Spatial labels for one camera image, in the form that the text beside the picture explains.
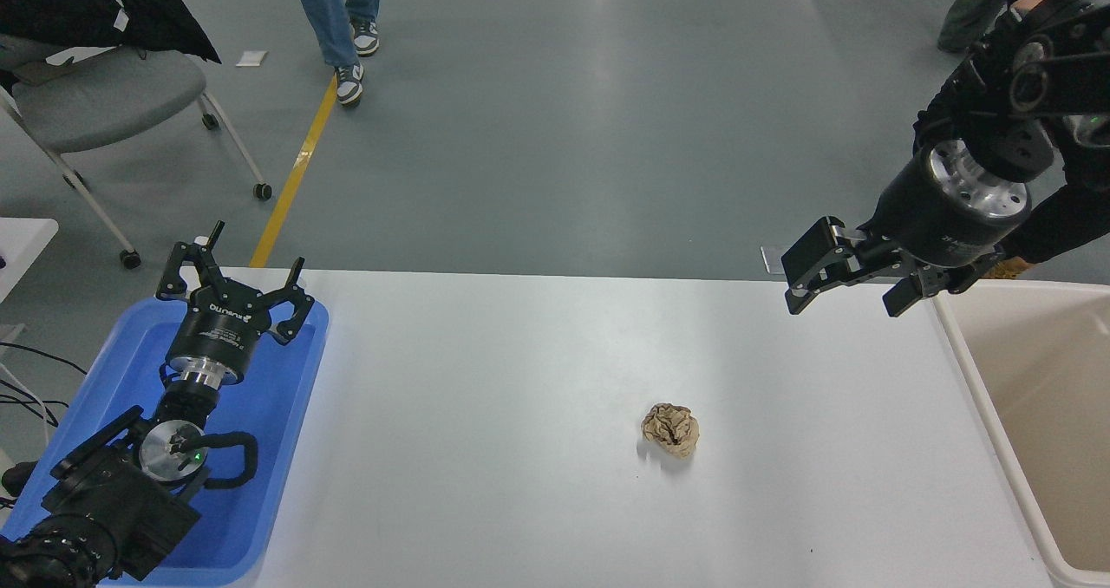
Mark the white paper sheet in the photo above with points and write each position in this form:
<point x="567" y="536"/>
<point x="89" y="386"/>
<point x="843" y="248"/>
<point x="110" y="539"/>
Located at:
<point x="82" y="53"/>

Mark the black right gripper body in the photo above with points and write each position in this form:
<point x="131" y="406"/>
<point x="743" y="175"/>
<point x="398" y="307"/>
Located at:
<point x="919" y="224"/>

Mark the person's hand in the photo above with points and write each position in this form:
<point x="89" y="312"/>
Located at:
<point x="1029" y="3"/>

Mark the clear floor plate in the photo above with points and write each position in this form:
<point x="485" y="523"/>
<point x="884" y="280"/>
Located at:
<point x="772" y="260"/>

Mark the grey wheeled chair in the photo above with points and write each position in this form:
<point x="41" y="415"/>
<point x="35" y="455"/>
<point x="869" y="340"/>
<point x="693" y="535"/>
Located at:
<point x="104" y="98"/>

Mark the tan paper ball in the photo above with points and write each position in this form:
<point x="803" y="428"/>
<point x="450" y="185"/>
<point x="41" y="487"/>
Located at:
<point x="670" y="429"/>

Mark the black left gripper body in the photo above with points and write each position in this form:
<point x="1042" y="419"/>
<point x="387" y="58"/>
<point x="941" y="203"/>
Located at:
<point x="217" y="332"/>

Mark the large pale bin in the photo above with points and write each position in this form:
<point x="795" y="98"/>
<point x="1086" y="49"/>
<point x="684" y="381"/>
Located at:
<point x="1041" y="414"/>

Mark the black jacket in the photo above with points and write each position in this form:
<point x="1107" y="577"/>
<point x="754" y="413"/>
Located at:
<point x="78" y="3"/>

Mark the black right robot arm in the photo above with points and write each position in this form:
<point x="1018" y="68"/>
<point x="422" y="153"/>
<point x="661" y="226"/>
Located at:
<point x="1036" y="59"/>

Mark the white side table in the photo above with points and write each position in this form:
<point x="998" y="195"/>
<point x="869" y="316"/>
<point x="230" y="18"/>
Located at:
<point x="22" y="245"/>

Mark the brown cardboard piece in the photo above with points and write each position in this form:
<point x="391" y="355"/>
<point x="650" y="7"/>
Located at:
<point x="39" y="70"/>

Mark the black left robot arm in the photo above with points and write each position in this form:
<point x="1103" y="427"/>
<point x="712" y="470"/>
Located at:
<point x="104" y="501"/>

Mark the blue plastic tray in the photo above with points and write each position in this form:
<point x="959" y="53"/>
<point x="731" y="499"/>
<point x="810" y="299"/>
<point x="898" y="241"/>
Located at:
<point x="277" y="397"/>

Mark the black floor object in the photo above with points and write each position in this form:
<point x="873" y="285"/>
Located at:
<point x="19" y="477"/>

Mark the white paper scrap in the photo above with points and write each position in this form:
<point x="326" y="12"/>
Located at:
<point x="251" y="58"/>

